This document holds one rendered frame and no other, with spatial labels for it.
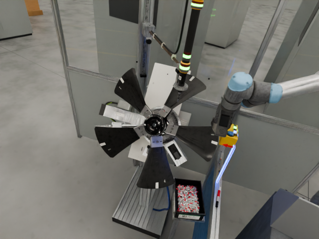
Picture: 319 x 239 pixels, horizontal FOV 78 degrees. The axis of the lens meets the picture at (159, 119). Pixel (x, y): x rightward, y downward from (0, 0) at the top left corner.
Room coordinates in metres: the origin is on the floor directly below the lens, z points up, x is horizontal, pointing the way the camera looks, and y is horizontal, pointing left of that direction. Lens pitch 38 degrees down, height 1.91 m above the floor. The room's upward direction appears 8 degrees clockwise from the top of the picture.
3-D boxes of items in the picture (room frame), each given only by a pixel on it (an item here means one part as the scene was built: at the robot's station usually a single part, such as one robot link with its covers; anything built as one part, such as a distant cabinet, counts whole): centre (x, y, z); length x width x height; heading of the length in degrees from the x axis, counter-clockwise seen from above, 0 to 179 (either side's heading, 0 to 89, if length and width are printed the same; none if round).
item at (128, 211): (1.08, 0.01, 0.04); 0.62 x 0.46 x 0.08; 168
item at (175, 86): (0.86, -0.07, 1.50); 0.09 x 0.07 x 0.10; 23
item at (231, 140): (1.07, -0.49, 1.02); 0.16 x 0.10 x 0.11; 168
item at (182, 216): (0.65, -0.23, 0.85); 0.22 x 0.17 x 0.07; 3
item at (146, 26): (1.43, 0.16, 1.55); 0.10 x 0.07 x 0.08; 23
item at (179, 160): (0.87, -0.13, 0.98); 0.20 x 0.16 x 0.20; 168
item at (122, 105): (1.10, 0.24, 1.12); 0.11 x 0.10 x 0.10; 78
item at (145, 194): (0.99, 0.03, 0.46); 0.09 x 0.04 x 0.91; 78
